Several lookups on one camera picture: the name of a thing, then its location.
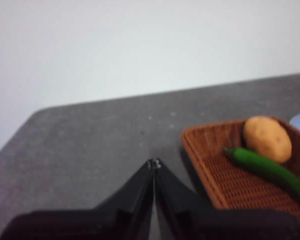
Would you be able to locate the brown wicker basket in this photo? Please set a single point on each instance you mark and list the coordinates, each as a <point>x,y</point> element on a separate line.
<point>227,185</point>

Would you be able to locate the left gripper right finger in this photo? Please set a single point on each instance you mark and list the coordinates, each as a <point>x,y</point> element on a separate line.
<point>227,225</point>

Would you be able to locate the green chili pepper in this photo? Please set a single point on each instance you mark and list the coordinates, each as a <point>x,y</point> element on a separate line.
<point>265,167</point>

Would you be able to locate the yellow-brown potato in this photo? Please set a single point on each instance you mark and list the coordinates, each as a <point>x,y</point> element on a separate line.
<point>267,140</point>

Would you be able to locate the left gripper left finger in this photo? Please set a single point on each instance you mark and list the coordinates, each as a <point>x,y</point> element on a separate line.
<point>90,225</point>

